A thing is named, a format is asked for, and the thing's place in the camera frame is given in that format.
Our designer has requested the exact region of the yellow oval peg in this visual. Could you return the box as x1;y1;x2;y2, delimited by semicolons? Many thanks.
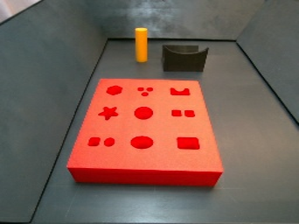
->
135;27;147;63

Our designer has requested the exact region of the red shape sorting board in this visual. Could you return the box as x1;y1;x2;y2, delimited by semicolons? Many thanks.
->
67;79;223;186

